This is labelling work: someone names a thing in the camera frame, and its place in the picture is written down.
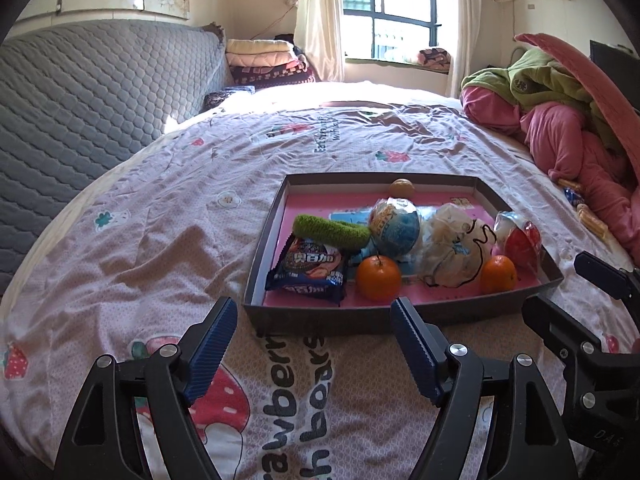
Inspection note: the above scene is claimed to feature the red ball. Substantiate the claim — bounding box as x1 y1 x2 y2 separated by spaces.
494 211 541 274

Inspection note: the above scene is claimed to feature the cream left curtain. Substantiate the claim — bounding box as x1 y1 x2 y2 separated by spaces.
284 0 345 81

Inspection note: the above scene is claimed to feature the yellow wafer snack pack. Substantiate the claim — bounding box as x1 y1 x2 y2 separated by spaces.
577 204 608 240

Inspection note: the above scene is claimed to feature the blue ball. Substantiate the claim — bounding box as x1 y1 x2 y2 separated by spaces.
368 197 420 259

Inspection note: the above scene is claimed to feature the green blanket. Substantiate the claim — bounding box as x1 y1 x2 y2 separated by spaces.
461 48 620 151

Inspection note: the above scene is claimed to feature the shallow dark cardboard box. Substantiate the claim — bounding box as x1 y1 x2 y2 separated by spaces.
242 172 563 336

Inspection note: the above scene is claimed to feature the stack of folded blankets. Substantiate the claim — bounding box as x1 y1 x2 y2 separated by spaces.
226 39 319 90

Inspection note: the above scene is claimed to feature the window with dark frame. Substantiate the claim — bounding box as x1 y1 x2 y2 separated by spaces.
342 0 440 64

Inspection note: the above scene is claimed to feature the small blue candy wrapper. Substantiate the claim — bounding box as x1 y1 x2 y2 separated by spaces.
563 188 585 209

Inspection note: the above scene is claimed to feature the pink patterned bed sheet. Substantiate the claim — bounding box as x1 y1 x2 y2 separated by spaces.
1 84 638 479

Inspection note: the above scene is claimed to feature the white cloth drawstring pouch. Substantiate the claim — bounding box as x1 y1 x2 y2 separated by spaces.
414 203 497 288

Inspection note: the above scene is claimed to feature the patterned cushion on sill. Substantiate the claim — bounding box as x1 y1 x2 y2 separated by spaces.
418 47 451 74

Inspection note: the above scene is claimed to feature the orange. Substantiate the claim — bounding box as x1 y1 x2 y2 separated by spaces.
480 255 518 295
355 256 402 302

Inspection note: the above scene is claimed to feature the pink crumpled quilt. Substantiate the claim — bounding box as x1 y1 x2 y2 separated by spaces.
460 34 639 259

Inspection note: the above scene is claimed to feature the blue snack packet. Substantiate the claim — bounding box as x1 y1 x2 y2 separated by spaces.
265 234 348 304

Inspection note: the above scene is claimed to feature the grey quilted headboard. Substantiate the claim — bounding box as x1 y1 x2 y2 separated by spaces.
1 20 227 288

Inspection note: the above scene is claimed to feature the dark pillow by headboard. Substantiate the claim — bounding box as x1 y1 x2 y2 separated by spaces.
201 86 255 113

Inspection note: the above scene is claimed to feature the sheer right curtain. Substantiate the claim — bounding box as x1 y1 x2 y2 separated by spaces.
447 0 482 98

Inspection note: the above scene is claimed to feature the walnut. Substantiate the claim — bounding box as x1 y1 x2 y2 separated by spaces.
388 178 416 200

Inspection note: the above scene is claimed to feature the green fuzzy ring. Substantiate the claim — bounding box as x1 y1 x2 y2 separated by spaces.
290 213 372 252

